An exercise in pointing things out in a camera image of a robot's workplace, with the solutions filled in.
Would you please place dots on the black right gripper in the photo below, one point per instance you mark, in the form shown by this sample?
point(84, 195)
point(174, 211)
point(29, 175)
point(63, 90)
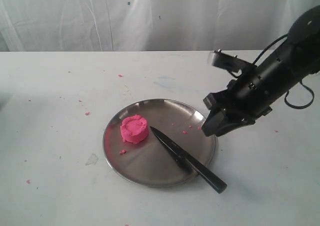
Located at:
point(240, 104)

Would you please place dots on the black knife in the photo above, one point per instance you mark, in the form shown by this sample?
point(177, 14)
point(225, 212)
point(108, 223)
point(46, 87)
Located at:
point(183, 156)

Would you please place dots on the pink clay lump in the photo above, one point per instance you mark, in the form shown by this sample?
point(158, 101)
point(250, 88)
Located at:
point(134, 129)

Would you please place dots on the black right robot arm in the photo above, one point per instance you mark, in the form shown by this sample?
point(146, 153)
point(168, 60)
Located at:
point(297, 57)

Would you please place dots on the round steel plate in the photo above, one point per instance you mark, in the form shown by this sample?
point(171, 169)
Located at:
point(148, 163)

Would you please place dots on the white plastic backdrop curtain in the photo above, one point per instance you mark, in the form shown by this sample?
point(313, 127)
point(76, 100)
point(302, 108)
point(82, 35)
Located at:
point(145, 25)

